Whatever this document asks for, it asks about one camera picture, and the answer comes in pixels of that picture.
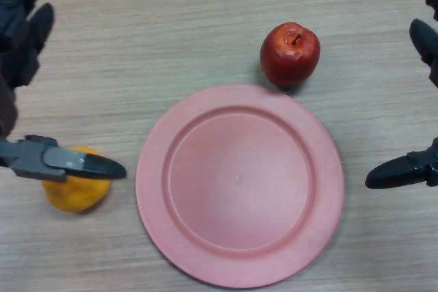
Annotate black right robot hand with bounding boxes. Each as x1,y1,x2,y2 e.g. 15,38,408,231
365,0,438,189

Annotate orange citrus fruit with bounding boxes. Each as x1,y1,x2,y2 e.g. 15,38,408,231
41,146,112,213

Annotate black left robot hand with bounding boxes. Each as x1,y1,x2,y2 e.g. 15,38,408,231
0,0,127,183

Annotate red apple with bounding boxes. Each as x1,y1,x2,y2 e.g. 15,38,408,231
259,21,322,88

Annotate pink round plastic plate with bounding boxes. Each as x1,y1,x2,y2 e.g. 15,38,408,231
135,83,345,289

